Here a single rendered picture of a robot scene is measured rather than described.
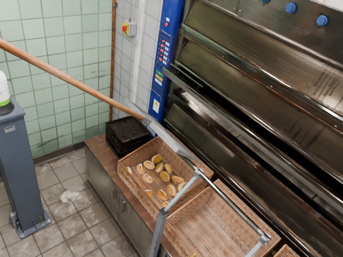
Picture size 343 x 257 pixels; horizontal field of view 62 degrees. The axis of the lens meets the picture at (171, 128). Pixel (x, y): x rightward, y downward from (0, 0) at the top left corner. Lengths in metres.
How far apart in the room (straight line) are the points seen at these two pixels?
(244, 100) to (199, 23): 0.55
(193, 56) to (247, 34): 0.45
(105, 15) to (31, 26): 0.62
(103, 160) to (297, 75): 1.61
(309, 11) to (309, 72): 0.27
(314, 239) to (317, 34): 1.10
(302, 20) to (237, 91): 0.52
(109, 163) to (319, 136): 1.57
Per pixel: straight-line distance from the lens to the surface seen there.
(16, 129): 2.02
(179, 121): 2.24
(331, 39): 1.47
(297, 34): 1.53
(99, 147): 2.56
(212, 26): 1.83
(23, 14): 2.46
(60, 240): 2.72
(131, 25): 2.44
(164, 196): 2.18
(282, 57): 1.58
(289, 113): 1.63
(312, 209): 1.79
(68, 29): 2.61
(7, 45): 1.14
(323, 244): 1.89
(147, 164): 2.36
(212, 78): 1.86
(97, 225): 2.76
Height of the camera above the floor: 2.36
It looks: 39 degrees down
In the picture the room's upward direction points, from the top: 12 degrees clockwise
